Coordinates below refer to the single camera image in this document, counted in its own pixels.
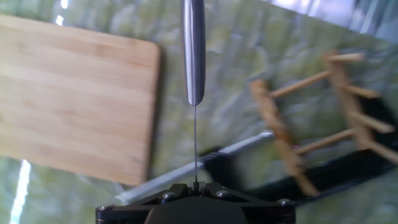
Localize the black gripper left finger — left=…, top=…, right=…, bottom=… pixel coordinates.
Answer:
left=95, top=182, right=197, bottom=224

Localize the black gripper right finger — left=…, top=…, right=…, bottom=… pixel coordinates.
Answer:
left=196, top=182, right=296, bottom=224

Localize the steel cleaver knife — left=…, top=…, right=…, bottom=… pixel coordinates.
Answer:
left=180, top=0, right=206, bottom=184

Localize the bamboo cutting board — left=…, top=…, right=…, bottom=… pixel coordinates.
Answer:
left=0, top=14, right=162, bottom=187

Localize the black C-clamp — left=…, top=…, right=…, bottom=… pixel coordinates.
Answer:
left=114, top=93, right=398, bottom=206

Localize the wooden dish rack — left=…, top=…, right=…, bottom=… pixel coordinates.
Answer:
left=250, top=51, right=398, bottom=197

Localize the green marble pattern mat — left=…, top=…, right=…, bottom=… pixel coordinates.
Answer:
left=0, top=0, right=398, bottom=224

